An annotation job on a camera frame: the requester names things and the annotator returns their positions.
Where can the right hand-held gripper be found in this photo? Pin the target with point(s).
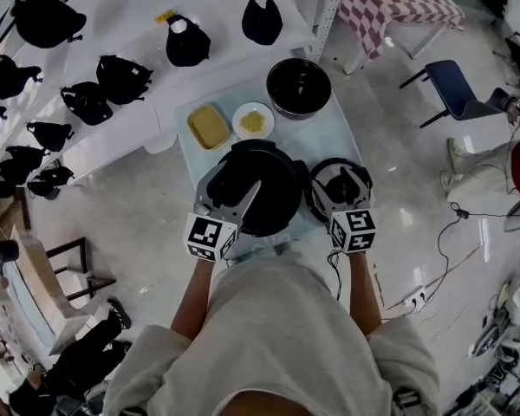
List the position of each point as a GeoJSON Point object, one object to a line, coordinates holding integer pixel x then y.
{"type": "Point", "coordinates": [355, 230]}

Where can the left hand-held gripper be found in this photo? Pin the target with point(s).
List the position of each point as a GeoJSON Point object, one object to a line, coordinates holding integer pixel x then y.
{"type": "Point", "coordinates": [203, 234]}

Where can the steel black pressure cooker lid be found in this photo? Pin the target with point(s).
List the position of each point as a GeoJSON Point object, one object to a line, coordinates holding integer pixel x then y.
{"type": "Point", "coordinates": [314, 189]}

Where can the black pressure cooker body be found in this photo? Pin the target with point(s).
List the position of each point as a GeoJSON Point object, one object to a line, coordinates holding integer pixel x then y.
{"type": "Point", "coordinates": [277, 176]}

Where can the person's right forearm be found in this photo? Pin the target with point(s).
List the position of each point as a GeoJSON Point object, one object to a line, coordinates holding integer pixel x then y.
{"type": "Point", "coordinates": [364, 297]}

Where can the person's left forearm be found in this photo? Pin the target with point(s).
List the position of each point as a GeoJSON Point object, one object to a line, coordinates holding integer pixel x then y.
{"type": "Point", "coordinates": [195, 297]}

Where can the small table with blue cloth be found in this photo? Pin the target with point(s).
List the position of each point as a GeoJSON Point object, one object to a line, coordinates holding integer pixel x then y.
{"type": "Point", "coordinates": [325, 141]}

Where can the white round plate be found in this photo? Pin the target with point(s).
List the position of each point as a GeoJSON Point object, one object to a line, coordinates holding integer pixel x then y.
{"type": "Point", "coordinates": [238, 134]}

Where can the yellow rectangular tray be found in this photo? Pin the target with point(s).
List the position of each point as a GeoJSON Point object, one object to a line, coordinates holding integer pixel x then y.
{"type": "Point", "coordinates": [208, 126]}

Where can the yellow corn kernels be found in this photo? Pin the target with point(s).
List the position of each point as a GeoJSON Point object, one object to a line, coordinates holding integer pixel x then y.
{"type": "Point", "coordinates": [251, 121]}

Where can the black inner pot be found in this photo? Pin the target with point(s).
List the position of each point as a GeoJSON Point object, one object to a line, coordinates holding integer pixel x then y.
{"type": "Point", "coordinates": [299, 87]}

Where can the white power strip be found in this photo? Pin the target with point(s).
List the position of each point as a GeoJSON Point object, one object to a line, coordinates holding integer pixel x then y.
{"type": "Point", "coordinates": [416, 297]}

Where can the dark blue chair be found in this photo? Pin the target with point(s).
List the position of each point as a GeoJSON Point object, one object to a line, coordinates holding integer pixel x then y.
{"type": "Point", "coordinates": [450, 85]}

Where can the person's beige shirt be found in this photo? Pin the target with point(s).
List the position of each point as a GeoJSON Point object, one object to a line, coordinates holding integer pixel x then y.
{"type": "Point", "coordinates": [277, 340]}

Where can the checkered cloth table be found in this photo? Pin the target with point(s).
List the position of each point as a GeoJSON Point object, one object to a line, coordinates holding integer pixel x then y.
{"type": "Point", "coordinates": [372, 20]}

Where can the yellow shelf label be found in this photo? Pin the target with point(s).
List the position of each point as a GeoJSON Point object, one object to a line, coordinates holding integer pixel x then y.
{"type": "Point", "coordinates": [164, 16]}

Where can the white shelf unit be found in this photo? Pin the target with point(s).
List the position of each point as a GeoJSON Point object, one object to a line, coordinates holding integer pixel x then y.
{"type": "Point", "coordinates": [125, 24]}

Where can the wooden table with cloth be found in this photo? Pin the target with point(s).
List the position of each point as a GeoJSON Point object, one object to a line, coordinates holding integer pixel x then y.
{"type": "Point", "coordinates": [43, 284]}

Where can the black cylindrical container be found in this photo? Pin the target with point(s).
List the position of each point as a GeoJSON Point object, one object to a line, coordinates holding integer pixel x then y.
{"type": "Point", "coordinates": [6, 251]}

